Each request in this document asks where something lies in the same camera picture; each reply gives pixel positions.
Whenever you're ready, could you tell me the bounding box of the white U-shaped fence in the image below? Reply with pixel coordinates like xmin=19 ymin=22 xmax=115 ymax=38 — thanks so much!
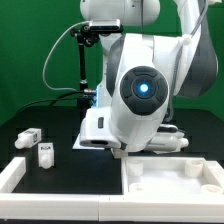
xmin=0 ymin=157 xmax=224 ymax=223

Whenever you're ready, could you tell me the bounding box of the black cable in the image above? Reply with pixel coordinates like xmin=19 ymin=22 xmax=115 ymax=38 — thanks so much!
xmin=18 ymin=90 xmax=88 ymax=115

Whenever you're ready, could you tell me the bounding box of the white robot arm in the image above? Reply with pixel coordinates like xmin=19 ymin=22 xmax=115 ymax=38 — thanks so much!
xmin=76 ymin=0 xmax=222 ymax=152

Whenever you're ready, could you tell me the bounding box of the grey camera on stand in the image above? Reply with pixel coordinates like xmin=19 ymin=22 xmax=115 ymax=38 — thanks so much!
xmin=89 ymin=19 xmax=121 ymax=33

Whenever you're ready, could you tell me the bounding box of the black camera stand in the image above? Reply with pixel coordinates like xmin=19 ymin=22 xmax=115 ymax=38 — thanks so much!
xmin=70 ymin=25 xmax=99 ymax=109

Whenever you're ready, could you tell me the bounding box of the grey camera cable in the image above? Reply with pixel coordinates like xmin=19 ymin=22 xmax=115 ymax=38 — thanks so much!
xmin=42 ymin=20 xmax=91 ymax=92

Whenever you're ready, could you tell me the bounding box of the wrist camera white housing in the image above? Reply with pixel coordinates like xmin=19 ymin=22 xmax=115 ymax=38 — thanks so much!
xmin=79 ymin=107 xmax=121 ymax=148

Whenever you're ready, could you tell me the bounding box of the white sheet with tags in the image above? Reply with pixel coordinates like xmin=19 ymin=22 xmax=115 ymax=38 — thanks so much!
xmin=72 ymin=134 xmax=105 ymax=150

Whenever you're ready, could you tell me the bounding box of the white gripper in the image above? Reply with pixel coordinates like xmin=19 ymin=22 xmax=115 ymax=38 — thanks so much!
xmin=145 ymin=124 xmax=189 ymax=154

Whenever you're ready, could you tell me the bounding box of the white square table top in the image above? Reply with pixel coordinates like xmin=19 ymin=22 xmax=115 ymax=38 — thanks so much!
xmin=122 ymin=157 xmax=224 ymax=196

